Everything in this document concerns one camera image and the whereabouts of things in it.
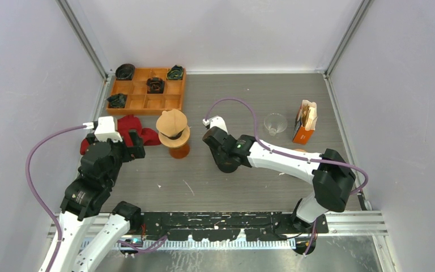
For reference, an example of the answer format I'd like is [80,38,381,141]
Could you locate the orange coffee filter box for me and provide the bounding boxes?
[292,100,318,145]

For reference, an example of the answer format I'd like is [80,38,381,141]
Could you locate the red cloth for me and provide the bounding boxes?
[80,115,161,155]

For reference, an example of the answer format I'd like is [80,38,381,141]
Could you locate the clear glass dripper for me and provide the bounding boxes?
[263,113,288,136]

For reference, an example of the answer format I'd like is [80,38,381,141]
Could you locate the brown paper coffee filter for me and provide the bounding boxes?
[156,109,187,140]

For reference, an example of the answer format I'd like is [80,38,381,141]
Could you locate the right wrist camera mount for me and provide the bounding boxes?
[202,116,228,133]

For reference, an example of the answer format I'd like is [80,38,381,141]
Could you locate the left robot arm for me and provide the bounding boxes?
[40,130,145,271]

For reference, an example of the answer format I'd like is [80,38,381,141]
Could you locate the green coil top right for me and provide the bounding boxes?
[167,65,185,80]

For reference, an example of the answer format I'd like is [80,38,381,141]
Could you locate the green coil bottom left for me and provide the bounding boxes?
[106,93,127,109]

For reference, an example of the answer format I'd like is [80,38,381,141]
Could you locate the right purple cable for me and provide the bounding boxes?
[204,97,369,256]

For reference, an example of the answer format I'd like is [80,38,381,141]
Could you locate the orange glass carafe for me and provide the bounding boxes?
[168,143,190,159]

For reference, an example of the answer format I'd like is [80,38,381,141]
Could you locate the red black carafe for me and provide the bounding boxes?
[217,159,241,173]

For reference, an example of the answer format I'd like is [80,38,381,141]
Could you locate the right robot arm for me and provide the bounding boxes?
[202,127,356,233]

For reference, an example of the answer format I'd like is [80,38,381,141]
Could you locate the orange wooden compartment tray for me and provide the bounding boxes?
[105,67,186,116]

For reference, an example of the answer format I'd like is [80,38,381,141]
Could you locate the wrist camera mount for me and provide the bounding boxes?
[202,116,228,133]
[83,116,123,143]

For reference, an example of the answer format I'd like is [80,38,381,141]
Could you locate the green coil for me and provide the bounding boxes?
[106,93,127,109]
[167,65,185,80]

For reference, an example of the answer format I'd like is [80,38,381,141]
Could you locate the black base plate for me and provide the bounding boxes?
[128,211,311,242]

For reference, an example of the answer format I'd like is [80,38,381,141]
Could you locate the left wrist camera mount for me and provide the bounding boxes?
[83,116,123,143]

